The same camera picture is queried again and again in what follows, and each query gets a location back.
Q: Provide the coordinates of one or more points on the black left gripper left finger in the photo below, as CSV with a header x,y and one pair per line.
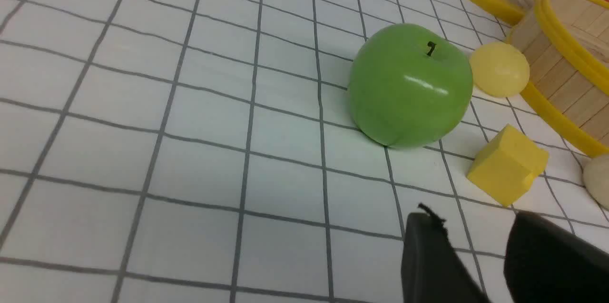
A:
x,y
432,272

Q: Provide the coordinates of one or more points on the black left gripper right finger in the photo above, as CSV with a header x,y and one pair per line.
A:
x,y
546,264

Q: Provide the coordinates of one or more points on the white bun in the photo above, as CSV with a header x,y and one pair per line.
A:
x,y
596,179

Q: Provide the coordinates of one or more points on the yellow bun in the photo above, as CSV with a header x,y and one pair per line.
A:
x,y
499,69

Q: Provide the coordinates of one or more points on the bamboo steamer tray yellow rim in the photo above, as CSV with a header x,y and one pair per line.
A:
x,y
566,45

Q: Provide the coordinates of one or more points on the yellow cube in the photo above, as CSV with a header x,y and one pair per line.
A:
x,y
507,166

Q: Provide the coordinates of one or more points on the green apple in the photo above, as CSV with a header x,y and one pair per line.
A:
x,y
408,87

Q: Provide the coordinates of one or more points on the white grid tablecloth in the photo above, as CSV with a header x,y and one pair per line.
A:
x,y
167,151

